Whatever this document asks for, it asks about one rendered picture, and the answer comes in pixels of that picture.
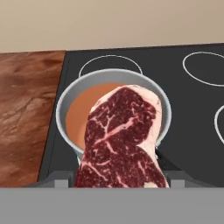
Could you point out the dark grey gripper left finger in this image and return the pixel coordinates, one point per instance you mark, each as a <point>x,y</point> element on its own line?
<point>59,180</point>

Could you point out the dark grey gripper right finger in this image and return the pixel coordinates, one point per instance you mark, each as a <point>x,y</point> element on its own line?
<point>182,179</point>

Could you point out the raw red marbled steak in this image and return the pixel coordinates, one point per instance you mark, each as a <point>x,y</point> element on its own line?
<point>119,140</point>

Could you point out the grey saucepan with orange marinade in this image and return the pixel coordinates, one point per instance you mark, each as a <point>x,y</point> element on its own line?
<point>78,110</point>

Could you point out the black hob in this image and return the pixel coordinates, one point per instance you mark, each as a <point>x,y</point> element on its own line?
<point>189,116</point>

